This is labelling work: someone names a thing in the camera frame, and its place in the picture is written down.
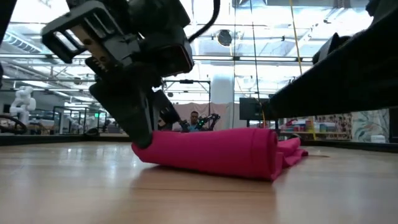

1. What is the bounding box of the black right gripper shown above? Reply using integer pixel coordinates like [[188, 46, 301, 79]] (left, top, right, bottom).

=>
[[262, 0, 398, 121]]

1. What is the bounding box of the long yellow cable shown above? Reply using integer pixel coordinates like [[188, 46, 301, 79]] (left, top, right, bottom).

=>
[[289, 0, 317, 141]]

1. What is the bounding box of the wide black monitor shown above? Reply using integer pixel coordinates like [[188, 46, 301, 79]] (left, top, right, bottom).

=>
[[239, 98, 271, 121]]

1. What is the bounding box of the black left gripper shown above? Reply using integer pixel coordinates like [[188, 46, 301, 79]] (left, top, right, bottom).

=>
[[41, 0, 191, 149]]

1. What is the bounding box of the white pillar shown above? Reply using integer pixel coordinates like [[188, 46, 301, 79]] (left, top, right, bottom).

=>
[[211, 74, 235, 105]]

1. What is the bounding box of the person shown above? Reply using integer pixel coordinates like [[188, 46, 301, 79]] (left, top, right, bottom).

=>
[[185, 111, 203, 133]]

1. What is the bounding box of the leaf patterned cloth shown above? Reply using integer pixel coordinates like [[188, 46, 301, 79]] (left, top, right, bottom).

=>
[[351, 108, 390, 143]]

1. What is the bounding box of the floral patterned cloth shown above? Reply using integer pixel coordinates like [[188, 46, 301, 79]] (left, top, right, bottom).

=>
[[314, 114, 353, 141]]

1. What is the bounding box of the black frame stand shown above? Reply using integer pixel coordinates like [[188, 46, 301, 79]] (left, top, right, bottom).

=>
[[161, 79, 212, 131]]

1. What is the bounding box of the long black cable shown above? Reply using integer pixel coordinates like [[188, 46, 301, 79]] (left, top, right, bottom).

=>
[[250, 0, 261, 103]]

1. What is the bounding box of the long ceiling light strip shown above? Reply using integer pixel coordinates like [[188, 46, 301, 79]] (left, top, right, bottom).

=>
[[0, 53, 313, 62]]

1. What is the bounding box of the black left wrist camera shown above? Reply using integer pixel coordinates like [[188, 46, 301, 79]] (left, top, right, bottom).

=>
[[141, 26, 195, 78]]

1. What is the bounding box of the pink curtain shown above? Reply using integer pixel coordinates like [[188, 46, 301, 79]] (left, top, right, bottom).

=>
[[172, 102, 240, 131]]

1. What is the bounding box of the black ceiling cable reel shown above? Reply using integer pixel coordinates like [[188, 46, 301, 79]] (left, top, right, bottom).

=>
[[216, 29, 233, 48]]

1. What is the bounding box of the black framed glass enclosure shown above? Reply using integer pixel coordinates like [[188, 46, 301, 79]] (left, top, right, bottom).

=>
[[52, 106, 108, 136]]

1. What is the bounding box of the thick black wrist cable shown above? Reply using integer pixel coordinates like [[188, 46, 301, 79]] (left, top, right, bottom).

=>
[[188, 0, 221, 43]]

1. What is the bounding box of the thin black hanging cable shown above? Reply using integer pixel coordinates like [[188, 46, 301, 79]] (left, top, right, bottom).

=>
[[232, 0, 236, 130]]

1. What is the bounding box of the shelf with colourful boxes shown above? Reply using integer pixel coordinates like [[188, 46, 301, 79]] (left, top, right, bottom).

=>
[[279, 118, 315, 135]]

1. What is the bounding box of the dark cabinet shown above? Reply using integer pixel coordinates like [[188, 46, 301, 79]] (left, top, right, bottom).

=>
[[388, 107, 398, 144]]

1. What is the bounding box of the black curved hose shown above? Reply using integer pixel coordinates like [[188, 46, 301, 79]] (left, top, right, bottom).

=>
[[0, 113, 29, 135]]

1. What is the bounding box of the red cloth towel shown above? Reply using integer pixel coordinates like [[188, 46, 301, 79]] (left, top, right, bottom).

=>
[[131, 127, 309, 182]]

